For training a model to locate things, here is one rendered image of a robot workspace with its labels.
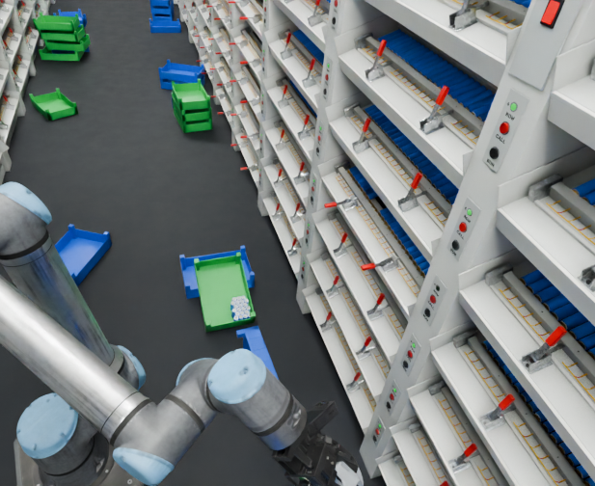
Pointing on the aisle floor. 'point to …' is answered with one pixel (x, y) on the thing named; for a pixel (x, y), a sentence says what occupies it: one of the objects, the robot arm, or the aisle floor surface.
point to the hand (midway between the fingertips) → (351, 478)
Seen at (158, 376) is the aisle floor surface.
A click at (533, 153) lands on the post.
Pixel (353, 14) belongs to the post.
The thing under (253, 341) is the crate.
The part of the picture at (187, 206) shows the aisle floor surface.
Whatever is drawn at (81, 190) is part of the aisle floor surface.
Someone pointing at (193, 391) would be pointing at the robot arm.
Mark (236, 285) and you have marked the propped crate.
